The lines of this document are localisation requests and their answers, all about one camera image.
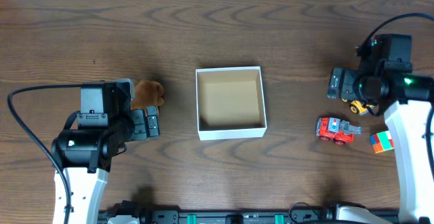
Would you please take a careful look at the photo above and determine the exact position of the yellow toy dump truck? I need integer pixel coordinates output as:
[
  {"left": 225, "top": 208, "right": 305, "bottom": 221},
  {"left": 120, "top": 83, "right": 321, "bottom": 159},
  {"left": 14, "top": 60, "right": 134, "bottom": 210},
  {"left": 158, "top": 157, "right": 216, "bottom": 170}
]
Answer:
[{"left": 342, "top": 99, "right": 375, "bottom": 115}]

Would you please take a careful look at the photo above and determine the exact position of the red toy fire truck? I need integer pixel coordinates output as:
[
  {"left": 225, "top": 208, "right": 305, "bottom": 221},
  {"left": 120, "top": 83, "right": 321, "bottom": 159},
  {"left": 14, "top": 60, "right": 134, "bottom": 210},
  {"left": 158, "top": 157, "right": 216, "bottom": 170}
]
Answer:
[{"left": 315, "top": 117, "right": 362, "bottom": 145}]

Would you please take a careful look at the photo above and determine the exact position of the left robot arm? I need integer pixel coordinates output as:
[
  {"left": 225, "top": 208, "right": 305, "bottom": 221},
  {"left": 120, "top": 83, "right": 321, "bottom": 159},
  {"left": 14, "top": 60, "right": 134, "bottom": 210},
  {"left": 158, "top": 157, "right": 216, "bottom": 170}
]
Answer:
[{"left": 52, "top": 106, "right": 159, "bottom": 223}]

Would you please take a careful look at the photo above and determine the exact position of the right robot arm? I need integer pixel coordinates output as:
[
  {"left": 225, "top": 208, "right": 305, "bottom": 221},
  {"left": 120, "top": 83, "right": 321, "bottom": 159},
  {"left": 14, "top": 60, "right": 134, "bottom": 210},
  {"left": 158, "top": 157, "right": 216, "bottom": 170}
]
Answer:
[{"left": 327, "top": 68, "right": 433, "bottom": 223}]

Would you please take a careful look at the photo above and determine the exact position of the brown plush toy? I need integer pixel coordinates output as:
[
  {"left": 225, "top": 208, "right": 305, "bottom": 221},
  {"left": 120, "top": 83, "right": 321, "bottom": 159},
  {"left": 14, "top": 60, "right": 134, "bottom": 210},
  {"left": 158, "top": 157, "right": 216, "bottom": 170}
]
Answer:
[{"left": 131, "top": 79, "right": 164, "bottom": 110}]

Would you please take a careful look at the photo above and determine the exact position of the colourful puzzle cube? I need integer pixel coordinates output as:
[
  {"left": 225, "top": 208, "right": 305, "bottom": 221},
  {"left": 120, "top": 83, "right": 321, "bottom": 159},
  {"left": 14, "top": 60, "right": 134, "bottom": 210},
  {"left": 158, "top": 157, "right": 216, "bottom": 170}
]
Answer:
[{"left": 370, "top": 130, "right": 394, "bottom": 153}]

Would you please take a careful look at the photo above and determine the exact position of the white cardboard box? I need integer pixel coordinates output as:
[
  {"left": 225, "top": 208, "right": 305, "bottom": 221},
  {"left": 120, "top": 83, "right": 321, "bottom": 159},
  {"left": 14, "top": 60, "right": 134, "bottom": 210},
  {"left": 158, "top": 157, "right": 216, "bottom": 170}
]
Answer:
[{"left": 195, "top": 67, "right": 267, "bottom": 141}]

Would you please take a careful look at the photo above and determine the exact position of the black left camera box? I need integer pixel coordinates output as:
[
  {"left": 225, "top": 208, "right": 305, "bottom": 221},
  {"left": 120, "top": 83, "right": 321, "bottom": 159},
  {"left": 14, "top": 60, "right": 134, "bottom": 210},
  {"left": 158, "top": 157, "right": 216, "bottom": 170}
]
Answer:
[{"left": 77, "top": 78, "right": 134, "bottom": 129}]

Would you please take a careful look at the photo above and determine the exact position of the black camera box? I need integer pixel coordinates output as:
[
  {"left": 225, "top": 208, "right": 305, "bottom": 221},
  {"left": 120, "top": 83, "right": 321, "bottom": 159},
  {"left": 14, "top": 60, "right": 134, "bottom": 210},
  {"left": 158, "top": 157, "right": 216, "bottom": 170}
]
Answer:
[
  {"left": 356, "top": 34, "right": 413, "bottom": 76},
  {"left": 77, "top": 78, "right": 134, "bottom": 129}
]

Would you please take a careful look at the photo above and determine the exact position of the black right camera box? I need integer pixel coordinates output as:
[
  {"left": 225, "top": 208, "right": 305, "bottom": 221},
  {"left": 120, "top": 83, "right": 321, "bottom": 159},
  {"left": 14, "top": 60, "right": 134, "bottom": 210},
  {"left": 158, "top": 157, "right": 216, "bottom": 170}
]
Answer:
[{"left": 356, "top": 34, "right": 413, "bottom": 76}]

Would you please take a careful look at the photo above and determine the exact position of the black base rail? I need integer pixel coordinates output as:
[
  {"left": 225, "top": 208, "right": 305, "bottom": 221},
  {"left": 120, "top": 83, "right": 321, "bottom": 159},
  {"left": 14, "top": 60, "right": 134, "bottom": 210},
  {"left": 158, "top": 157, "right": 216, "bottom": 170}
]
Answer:
[{"left": 98, "top": 200, "right": 408, "bottom": 224}]

